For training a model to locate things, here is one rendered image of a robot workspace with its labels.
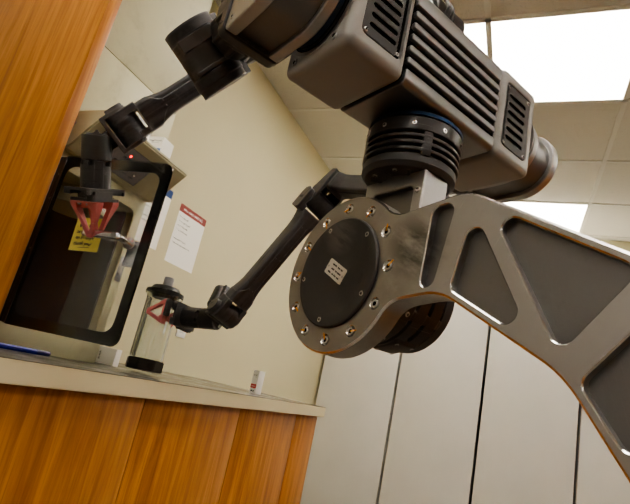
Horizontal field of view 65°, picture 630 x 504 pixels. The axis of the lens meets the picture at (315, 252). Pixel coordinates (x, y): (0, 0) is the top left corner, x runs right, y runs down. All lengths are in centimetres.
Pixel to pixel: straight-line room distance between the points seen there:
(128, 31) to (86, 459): 106
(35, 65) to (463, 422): 334
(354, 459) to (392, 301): 351
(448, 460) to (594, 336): 349
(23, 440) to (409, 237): 76
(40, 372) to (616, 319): 85
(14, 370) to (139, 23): 100
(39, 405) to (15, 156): 55
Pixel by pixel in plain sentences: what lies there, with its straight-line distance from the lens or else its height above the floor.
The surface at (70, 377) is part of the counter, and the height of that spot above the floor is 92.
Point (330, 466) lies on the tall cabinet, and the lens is 406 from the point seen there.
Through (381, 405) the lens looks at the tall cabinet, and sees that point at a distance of 395.
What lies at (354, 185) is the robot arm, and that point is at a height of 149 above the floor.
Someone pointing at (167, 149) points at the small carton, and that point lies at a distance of 147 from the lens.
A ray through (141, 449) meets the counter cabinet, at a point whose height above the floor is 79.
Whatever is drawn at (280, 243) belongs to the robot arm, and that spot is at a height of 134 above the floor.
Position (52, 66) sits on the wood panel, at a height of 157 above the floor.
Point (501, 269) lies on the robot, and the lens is 45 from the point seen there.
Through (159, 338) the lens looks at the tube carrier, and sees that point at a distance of 144.
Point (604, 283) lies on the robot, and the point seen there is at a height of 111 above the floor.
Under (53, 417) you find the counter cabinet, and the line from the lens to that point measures 106.
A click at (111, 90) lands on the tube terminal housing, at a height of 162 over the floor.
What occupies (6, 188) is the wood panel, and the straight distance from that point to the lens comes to 125.
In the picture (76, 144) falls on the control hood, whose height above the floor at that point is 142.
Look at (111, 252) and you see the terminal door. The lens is 111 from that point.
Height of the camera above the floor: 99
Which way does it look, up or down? 16 degrees up
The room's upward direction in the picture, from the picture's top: 12 degrees clockwise
